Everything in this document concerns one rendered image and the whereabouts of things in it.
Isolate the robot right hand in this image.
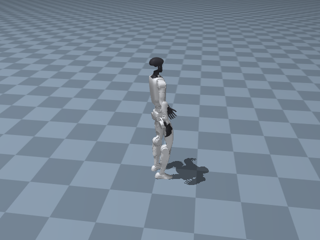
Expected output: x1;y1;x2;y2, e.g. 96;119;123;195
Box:
163;121;173;137

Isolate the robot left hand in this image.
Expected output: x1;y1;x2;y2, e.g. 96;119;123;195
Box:
167;105;177;119

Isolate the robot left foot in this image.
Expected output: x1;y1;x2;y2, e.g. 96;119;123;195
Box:
151;163;161;172

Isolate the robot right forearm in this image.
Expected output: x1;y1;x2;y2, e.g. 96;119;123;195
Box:
160;101;170;125

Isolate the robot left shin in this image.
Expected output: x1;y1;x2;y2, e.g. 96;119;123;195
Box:
152;137;162;167

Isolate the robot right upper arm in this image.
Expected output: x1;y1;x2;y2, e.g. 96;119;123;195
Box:
157;79;168;107

